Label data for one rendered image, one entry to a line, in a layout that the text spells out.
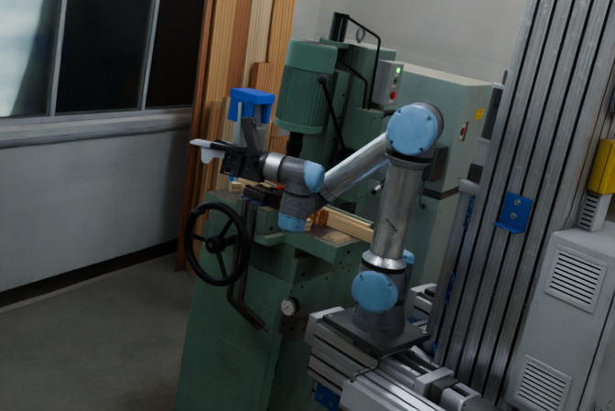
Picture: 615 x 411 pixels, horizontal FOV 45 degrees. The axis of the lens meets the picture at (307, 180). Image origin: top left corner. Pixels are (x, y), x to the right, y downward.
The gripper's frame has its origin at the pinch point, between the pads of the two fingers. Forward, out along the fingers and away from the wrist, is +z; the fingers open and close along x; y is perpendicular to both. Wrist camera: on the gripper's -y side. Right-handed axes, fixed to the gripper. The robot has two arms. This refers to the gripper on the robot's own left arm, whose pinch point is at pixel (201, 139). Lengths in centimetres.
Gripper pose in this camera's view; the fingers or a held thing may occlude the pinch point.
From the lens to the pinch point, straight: 205.7
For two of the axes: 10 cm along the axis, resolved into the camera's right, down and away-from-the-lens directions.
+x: 2.9, -0.4, 9.6
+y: -2.3, 9.7, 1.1
